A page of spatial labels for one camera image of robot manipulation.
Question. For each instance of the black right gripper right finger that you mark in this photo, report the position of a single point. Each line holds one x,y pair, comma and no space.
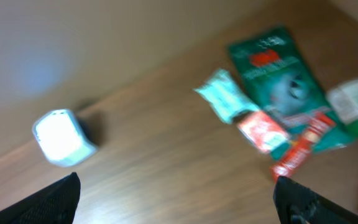
296,203

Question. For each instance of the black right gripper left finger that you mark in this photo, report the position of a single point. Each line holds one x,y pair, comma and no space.
54,204

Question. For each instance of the red small packet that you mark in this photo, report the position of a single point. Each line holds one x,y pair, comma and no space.
301,150

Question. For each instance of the red white small carton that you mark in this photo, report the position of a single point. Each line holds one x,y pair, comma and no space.
263,131

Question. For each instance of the small jar green lid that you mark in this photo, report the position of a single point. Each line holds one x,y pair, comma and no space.
344,100

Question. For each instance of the pale green small packet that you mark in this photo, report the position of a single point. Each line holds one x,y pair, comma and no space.
225,97

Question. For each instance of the green 3M gloves packet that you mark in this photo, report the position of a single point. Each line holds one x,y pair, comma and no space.
278,79

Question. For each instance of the white barcode scanner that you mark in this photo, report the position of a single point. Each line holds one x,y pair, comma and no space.
62,139

